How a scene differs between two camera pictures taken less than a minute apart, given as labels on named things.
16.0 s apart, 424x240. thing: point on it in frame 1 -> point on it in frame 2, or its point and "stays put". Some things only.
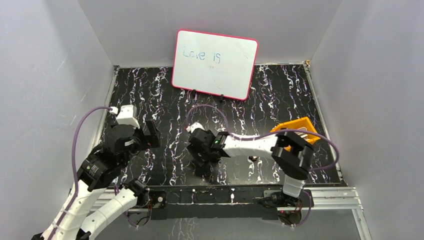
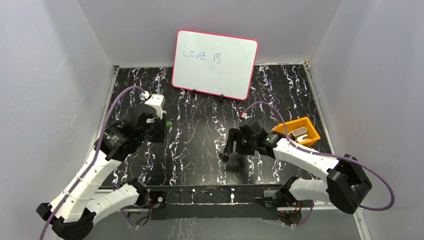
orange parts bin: x=305 y=123 stays put
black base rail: x=215 y=202 stays put
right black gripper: x=194 y=151 -> x=235 y=135
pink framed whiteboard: x=216 y=64 stays put
